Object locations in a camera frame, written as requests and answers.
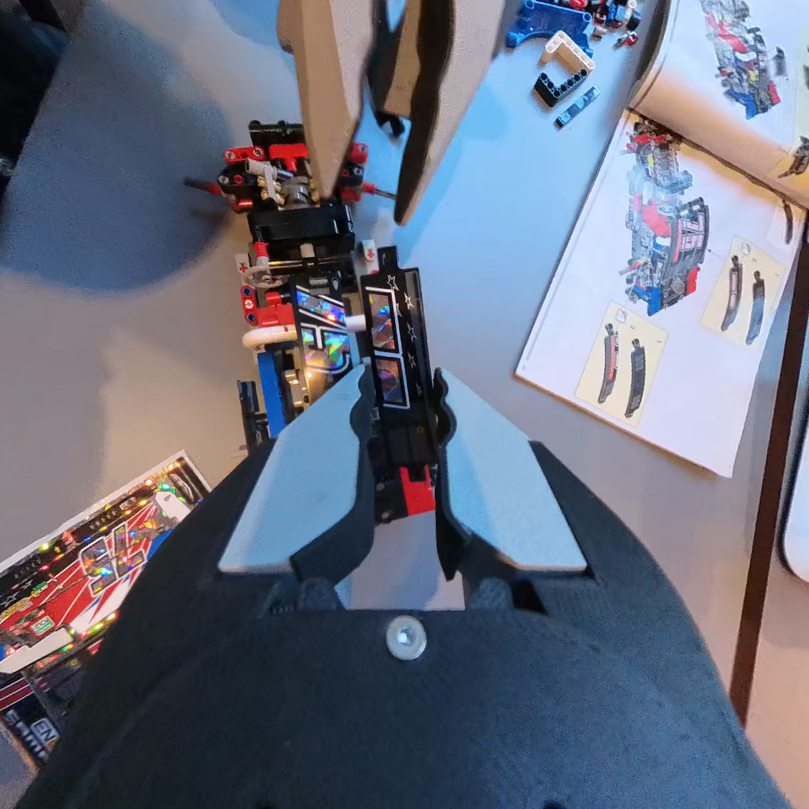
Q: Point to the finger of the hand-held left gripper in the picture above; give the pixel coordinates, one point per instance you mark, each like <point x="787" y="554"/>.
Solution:
<point x="474" y="50"/>
<point x="328" y="76"/>

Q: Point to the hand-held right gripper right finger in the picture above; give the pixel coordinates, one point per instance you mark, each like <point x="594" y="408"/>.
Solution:
<point x="505" y="505"/>

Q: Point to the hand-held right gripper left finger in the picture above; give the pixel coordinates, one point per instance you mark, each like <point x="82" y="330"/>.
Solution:
<point x="303" y="499"/>

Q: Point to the toy brick car model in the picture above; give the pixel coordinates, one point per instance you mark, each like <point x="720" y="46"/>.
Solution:
<point x="297" y="221"/>

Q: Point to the black starred brick panel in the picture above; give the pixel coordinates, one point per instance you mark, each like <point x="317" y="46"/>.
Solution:
<point x="398" y="303"/>

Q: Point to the pile of loose toy bricks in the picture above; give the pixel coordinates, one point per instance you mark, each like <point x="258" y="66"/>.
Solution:
<point x="562" y="57"/>

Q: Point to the open instruction booklet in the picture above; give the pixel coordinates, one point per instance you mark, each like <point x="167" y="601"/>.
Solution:
<point x="695" y="404"/>

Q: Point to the holographic sticker sheet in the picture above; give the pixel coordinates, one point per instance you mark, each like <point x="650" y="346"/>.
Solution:
<point x="95" y="569"/>

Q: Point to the dark sticker sheet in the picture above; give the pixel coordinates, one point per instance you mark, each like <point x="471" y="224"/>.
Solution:
<point x="31" y="708"/>

